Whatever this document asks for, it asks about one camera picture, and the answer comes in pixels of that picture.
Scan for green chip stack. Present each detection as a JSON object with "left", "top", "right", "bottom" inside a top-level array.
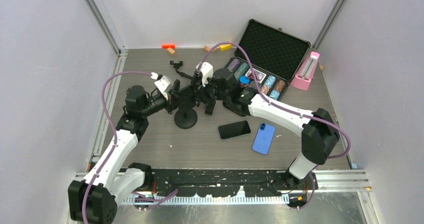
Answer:
[{"left": 234, "top": 63, "right": 249, "bottom": 80}]

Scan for black smartphone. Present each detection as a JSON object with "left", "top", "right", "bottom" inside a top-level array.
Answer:
[{"left": 176, "top": 85, "right": 197, "bottom": 111}]

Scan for purple chip stack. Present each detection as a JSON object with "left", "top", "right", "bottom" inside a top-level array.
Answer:
[{"left": 227, "top": 59, "right": 240, "bottom": 72}]

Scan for small-clamp black phone stand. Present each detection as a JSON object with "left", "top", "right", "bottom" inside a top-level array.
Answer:
[{"left": 169, "top": 60, "right": 195, "bottom": 82}]

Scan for tan wooden block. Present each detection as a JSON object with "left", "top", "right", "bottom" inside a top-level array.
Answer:
[{"left": 166, "top": 48, "right": 176, "bottom": 56}]

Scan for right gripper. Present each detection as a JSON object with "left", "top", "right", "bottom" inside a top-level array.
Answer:
[{"left": 197, "top": 74, "right": 232, "bottom": 104}]

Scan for orange wooden block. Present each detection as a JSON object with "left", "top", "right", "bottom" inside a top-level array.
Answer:
[{"left": 162, "top": 44, "right": 175, "bottom": 49}]

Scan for yellow wooden block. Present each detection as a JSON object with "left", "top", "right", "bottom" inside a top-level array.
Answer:
[{"left": 219, "top": 44, "right": 233, "bottom": 51}]

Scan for brown chip stack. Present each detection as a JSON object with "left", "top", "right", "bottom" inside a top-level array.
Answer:
[{"left": 273, "top": 80, "right": 286, "bottom": 93}]

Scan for black poker chip case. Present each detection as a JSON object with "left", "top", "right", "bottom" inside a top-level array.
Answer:
[{"left": 223, "top": 19, "right": 311, "bottom": 116}]

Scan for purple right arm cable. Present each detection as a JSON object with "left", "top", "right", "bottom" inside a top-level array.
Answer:
[{"left": 197, "top": 42, "right": 352, "bottom": 211}]

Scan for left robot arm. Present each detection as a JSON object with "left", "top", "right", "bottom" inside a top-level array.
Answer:
[{"left": 68, "top": 76, "right": 180, "bottom": 223}]

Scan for light blue chip stack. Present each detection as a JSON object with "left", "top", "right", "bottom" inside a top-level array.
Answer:
[{"left": 264, "top": 75, "right": 276, "bottom": 88}]

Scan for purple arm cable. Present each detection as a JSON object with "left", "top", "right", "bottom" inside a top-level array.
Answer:
[
  {"left": 81, "top": 71, "right": 178, "bottom": 224},
  {"left": 197, "top": 42, "right": 352, "bottom": 211}
]

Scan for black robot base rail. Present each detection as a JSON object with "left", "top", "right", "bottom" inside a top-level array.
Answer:
[{"left": 136, "top": 169, "right": 318, "bottom": 197}]

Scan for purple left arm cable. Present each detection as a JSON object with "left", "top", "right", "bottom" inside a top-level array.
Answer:
[{"left": 81, "top": 71, "right": 178, "bottom": 224}]

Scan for brown wooden arch block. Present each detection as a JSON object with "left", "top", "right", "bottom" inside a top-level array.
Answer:
[{"left": 203, "top": 46, "right": 217, "bottom": 52}]

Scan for pink metronome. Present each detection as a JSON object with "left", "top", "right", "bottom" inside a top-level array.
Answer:
[{"left": 290, "top": 52, "right": 320, "bottom": 91}]

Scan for blue smartphone face down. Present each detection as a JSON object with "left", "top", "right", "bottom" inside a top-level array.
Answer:
[{"left": 252, "top": 123, "right": 276, "bottom": 155}]

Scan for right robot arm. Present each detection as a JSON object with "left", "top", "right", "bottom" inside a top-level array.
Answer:
[{"left": 191, "top": 63, "right": 340, "bottom": 189}]

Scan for dark green-edged smartphone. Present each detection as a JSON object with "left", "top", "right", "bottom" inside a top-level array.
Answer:
[{"left": 218, "top": 120, "right": 251, "bottom": 140}]

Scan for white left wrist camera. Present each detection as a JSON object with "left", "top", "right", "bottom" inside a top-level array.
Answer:
[{"left": 151, "top": 72, "right": 173, "bottom": 100}]

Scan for blue round chip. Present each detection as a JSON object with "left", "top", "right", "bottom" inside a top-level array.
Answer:
[{"left": 238, "top": 76, "right": 250, "bottom": 85}]

